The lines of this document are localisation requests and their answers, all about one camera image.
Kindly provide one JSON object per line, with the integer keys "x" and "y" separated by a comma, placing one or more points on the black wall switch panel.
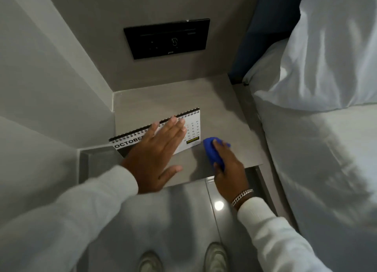
{"x": 166, "y": 39}

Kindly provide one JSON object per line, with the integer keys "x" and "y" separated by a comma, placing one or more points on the person's right hand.
{"x": 231, "y": 174}

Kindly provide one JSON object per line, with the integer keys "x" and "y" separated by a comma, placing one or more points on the blue cleaning cloth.
{"x": 211, "y": 151}

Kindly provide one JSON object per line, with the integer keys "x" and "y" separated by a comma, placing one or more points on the person's right thumb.
{"x": 218, "y": 169}

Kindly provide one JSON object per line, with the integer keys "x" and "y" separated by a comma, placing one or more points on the person's left little finger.
{"x": 152, "y": 132}

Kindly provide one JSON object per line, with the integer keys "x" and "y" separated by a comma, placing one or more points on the person's white shoe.
{"x": 150, "y": 262}
{"x": 216, "y": 258}

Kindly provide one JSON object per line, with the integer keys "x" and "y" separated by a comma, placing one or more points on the person's left middle finger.
{"x": 176, "y": 132}

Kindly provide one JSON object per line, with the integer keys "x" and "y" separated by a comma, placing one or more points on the grey bed frame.
{"x": 265, "y": 151}

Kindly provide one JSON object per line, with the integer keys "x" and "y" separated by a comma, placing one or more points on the person's left thumb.
{"x": 171, "y": 174}

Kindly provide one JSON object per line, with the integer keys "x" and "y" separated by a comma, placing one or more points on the person's left forearm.
{"x": 67, "y": 221}

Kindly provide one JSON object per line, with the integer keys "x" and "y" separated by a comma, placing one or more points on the person's left hand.
{"x": 150, "y": 159}

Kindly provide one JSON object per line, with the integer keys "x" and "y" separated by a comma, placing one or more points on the white bed duvet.
{"x": 330, "y": 168}

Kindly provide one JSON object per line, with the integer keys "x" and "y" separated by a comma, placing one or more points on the white pillow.
{"x": 321, "y": 53}

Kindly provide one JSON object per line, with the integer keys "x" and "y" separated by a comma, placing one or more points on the dark blue headboard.
{"x": 265, "y": 30}

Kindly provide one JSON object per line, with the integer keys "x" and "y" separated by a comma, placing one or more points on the person's left white shoe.
{"x": 150, "y": 262}

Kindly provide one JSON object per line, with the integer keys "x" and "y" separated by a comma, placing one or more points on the person's right white shoe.
{"x": 216, "y": 258}

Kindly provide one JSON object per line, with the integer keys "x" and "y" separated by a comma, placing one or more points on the white spiral desk calendar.
{"x": 191, "y": 127}

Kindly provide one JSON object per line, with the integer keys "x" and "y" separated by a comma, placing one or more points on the grey bedside table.
{"x": 218, "y": 112}

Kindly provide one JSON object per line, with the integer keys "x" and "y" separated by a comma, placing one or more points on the person's right forearm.
{"x": 276, "y": 239}

